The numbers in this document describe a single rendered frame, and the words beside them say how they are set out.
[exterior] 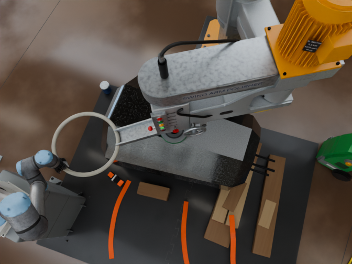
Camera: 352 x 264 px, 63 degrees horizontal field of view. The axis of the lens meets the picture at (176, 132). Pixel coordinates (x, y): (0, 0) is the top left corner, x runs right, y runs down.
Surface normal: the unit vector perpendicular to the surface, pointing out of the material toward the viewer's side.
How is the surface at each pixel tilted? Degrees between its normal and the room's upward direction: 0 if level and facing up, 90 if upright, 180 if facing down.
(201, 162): 45
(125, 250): 0
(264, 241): 0
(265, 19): 0
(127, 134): 16
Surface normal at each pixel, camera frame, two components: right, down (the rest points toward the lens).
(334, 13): -0.29, 0.92
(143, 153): -0.25, 0.44
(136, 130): -0.31, -0.23
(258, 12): -0.05, -0.29
